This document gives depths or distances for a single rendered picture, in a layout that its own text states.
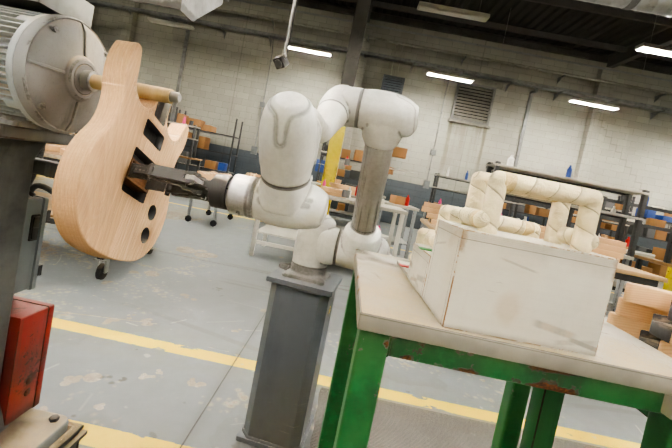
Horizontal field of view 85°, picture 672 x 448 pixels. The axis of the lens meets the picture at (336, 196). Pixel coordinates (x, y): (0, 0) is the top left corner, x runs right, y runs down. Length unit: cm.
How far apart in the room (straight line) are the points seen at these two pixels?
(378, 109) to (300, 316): 86
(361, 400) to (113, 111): 70
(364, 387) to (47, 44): 90
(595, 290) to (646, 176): 1423
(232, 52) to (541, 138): 1012
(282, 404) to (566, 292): 126
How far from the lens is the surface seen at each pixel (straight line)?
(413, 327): 67
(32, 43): 98
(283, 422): 177
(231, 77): 1284
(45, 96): 99
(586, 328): 79
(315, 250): 153
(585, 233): 77
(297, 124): 66
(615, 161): 1443
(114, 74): 86
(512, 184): 69
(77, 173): 77
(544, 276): 73
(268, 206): 76
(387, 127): 121
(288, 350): 162
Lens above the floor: 115
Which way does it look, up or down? 3 degrees down
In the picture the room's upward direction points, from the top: 11 degrees clockwise
